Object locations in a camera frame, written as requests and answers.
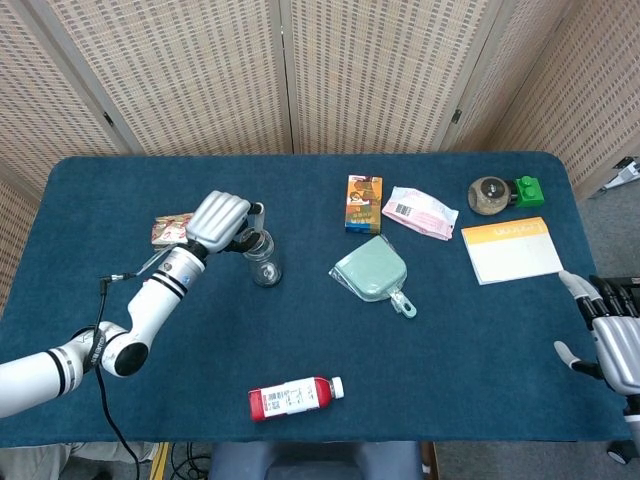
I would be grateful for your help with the transparent glass bottle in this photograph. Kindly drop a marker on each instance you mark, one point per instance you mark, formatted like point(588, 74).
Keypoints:
point(265, 267)

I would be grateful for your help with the green toy brick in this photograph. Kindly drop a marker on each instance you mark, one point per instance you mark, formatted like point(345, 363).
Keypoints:
point(530, 192)

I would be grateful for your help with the orange and blue carton box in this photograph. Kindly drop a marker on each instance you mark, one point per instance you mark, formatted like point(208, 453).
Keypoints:
point(363, 205)

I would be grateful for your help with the woven folding screen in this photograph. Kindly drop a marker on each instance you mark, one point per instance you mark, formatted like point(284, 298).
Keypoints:
point(200, 70)

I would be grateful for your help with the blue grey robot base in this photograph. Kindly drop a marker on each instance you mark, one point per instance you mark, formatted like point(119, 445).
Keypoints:
point(315, 462)

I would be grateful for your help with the white metal stand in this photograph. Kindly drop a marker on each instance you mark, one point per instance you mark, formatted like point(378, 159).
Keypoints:
point(625, 175)

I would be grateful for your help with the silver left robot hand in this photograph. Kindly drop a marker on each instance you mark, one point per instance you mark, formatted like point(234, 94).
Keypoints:
point(217, 220)

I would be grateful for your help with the round glass jar black lid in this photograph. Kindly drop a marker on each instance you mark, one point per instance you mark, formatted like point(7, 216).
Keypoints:
point(490, 196)

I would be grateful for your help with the black caster wheel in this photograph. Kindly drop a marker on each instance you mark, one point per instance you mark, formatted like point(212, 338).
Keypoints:
point(620, 451)

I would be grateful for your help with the gold foil snack packet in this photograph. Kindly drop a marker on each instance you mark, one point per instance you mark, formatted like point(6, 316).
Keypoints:
point(167, 230)

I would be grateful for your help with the metal screen hinge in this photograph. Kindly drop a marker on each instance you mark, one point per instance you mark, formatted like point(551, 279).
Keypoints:
point(456, 116)
point(107, 119)

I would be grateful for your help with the pink plastic packet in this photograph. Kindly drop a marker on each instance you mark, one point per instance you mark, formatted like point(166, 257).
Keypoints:
point(420, 212)

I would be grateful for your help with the green dustpan in plastic wrap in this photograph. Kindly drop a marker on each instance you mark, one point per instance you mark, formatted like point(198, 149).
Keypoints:
point(370, 270)

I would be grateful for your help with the yellow and white notebook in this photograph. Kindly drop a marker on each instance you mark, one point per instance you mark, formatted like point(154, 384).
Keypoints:
point(512, 252)

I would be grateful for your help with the blue fabric tablecloth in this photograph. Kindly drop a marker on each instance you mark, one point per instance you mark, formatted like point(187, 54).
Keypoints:
point(320, 330)

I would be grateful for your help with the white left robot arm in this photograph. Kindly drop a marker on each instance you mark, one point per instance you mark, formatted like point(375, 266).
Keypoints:
point(150, 310)

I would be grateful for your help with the red juice bottle white cap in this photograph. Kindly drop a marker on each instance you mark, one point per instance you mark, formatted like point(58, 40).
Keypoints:
point(290, 397)

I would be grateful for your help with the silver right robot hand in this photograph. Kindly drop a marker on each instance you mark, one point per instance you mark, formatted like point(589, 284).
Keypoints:
point(617, 345)

